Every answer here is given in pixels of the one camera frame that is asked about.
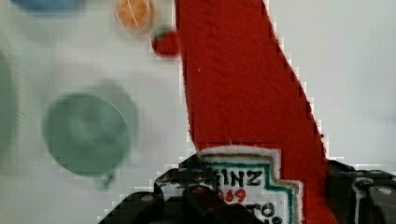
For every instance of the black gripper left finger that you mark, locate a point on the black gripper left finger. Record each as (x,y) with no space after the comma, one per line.
(191,172)

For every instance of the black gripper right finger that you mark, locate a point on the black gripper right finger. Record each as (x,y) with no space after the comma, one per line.
(361,196)

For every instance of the red plush ketchup bottle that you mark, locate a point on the red plush ketchup bottle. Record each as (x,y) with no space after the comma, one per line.
(249,118)

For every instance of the plush red strawberry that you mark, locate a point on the plush red strawberry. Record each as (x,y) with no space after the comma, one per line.
(165,43)

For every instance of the plush orange slice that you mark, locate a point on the plush orange slice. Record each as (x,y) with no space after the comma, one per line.
(135,15)

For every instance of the blue round bowl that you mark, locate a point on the blue round bowl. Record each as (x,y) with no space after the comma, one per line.
(47,6)

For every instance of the green cup with handle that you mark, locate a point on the green cup with handle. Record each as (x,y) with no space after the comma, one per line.
(87,135)

